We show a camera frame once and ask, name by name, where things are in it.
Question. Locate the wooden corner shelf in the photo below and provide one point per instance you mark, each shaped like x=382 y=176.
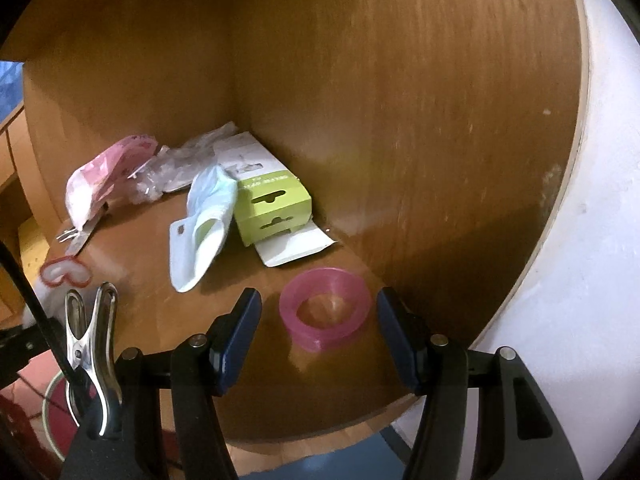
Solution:
x=400 y=110

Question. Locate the red heart shaped frame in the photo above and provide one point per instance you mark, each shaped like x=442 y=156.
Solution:
x=65 y=272

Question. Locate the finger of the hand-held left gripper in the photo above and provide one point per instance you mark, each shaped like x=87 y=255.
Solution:
x=25 y=355

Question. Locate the light blue white packet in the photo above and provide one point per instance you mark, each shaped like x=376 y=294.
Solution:
x=200 y=240

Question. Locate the wooden drawer cabinet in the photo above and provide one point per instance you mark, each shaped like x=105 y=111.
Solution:
x=15 y=160

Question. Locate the crumpled plastic bag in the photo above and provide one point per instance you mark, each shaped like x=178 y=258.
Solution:
x=170 y=170

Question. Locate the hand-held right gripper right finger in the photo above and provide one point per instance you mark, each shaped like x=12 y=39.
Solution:
x=400 y=345

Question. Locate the window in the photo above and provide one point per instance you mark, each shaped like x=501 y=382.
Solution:
x=10 y=90

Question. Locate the pink tape roll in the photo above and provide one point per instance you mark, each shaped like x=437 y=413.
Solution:
x=300 y=332

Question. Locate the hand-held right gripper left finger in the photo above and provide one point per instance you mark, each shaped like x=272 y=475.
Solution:
x=240 y=345

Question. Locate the green and white cardboard box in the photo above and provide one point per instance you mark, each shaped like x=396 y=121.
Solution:
x=270 y=205

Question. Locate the metal spring clamp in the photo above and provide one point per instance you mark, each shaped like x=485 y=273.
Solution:
x=95 y=360

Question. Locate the pink and white packet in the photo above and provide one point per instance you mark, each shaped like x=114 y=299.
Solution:
x=100 y=185

